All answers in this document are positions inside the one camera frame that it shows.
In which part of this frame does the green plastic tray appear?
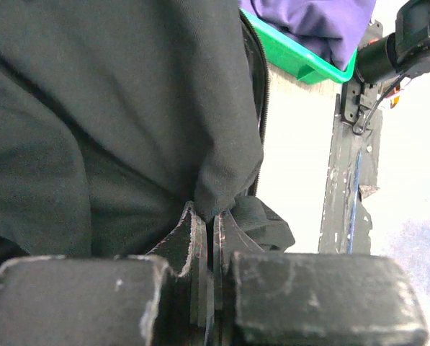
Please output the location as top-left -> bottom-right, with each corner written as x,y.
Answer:
241,9 -> 357,85

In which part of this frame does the purple garment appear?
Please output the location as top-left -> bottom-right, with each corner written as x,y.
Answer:
238,0 -> 376,71

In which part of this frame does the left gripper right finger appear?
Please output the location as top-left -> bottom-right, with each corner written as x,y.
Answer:
212,211 -> 429,345

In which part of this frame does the black white astronaut suitcase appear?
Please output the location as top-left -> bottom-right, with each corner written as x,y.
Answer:
240,17 -> 270,198

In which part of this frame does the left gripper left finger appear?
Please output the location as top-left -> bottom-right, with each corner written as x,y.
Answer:
0,203 -> 207,345

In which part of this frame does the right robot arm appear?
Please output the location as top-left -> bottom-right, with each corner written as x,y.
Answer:
355,0 -> 430,85

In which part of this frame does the black garment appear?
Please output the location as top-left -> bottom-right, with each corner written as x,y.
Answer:
0,1 -> 295,265

